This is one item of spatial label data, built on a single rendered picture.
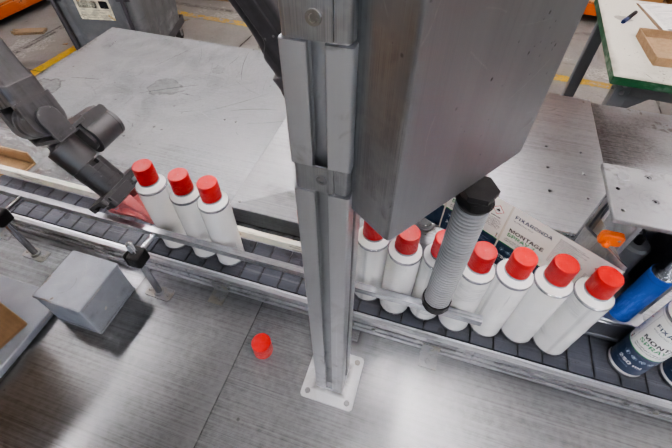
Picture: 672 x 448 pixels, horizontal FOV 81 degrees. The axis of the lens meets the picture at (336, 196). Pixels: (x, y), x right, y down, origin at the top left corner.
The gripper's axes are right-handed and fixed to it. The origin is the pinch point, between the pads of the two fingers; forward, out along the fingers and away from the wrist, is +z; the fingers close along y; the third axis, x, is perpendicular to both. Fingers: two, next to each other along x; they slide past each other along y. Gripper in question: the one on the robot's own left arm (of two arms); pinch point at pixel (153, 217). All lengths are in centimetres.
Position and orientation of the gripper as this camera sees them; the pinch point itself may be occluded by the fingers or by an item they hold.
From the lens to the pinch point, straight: 84.5
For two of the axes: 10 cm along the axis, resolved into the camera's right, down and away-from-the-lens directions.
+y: 3.0, -7.1, 6.4
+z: 6.1, 6.6, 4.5
